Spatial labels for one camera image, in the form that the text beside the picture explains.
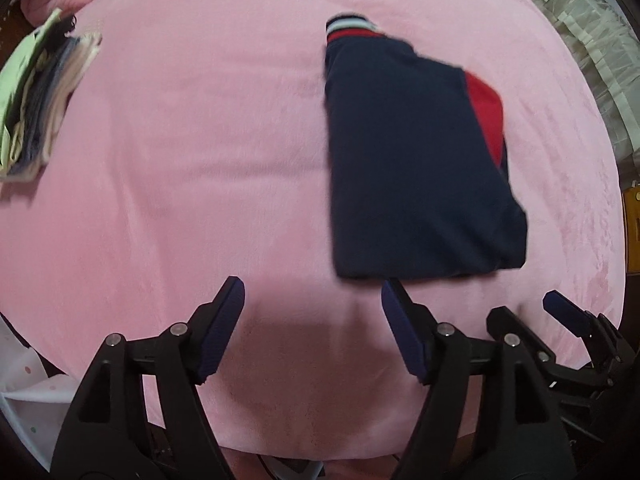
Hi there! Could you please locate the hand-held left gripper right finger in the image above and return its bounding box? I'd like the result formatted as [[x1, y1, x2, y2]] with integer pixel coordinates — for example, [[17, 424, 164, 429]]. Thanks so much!
[[381, 279, 578, 480]]

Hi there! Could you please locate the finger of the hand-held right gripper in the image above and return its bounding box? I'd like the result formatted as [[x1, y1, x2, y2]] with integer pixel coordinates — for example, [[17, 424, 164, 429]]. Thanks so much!
[[486, 307, 566, 391], [542, 290, 623, 361]]

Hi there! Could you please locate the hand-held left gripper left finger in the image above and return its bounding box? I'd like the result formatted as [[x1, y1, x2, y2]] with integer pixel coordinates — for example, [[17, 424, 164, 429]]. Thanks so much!
[[50, 276, 246, 480]]

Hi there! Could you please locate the red and navy jacket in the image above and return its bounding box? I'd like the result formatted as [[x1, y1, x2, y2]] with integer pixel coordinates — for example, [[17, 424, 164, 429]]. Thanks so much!
[[322, 11, 529, 282]]

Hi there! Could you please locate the stack of folded clothes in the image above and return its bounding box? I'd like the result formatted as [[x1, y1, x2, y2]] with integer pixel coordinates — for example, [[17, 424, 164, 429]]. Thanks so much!
[[0, 7, 103, 183]]

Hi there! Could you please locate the wooden drawer cabinet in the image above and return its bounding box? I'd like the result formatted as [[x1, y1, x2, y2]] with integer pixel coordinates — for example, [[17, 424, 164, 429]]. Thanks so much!
[[621, 177, 640, 273]]

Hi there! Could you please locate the pink bed blanket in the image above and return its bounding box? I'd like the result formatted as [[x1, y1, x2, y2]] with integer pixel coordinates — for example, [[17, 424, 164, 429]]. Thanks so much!
[[0, 0, 628, 448]]

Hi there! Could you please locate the white polka dot cloth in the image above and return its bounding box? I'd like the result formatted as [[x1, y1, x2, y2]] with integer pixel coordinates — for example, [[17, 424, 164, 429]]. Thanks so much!
[[0, 317, 76, 461]]

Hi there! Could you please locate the white sheer curtain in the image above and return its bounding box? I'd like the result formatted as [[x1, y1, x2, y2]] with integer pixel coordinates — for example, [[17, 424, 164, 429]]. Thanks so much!
[[492, 0, 640, 171]]

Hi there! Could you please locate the wooden headboard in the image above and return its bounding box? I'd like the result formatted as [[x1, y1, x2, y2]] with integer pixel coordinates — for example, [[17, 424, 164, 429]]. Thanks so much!
[[0, 0, 31, 61]]

